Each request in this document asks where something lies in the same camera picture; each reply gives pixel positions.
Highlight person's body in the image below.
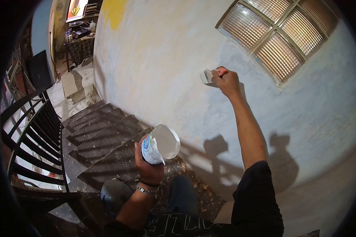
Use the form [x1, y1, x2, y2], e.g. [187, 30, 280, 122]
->
[103, 160, 285, 237]

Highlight white plastic paint cup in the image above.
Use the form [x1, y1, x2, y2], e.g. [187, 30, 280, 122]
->
[141, 124, 181, 166]

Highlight dark tiled staircase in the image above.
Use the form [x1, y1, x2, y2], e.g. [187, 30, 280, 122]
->
[61, 100, 226, 221]

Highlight red handled paint brush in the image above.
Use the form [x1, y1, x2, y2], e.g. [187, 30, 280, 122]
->
[199, 68, 229, 88]

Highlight person's legs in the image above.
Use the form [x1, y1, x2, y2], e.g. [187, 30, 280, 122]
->
[100, 175, 200, 221]

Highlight person's right fingers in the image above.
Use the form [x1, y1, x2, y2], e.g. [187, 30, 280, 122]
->
[211, 67, 226, 89]

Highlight glass block window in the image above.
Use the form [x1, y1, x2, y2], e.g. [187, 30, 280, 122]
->
[215, 0, 341, 90]

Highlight black metal stair railing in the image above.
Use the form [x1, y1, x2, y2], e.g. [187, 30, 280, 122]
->
[0, 88, 71, 194]

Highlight person's left thumb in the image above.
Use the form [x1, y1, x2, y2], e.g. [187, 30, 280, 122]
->
[134, 142, 144, 166]

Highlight person's right hand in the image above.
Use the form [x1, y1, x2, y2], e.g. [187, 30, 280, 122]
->
[211, 66, 241, 99]

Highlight black flat panel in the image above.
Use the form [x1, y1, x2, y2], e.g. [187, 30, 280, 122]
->
[26, 49, 56, 90]

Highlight person's left hand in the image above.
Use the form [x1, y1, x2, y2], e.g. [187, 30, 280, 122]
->
[134, 136, 166, 187]

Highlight bright framed picture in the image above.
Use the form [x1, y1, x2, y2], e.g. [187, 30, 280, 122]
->
[65, 0, 90, 23]

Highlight cluttered table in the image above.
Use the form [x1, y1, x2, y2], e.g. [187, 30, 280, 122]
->
[63, 20, 97, 73]

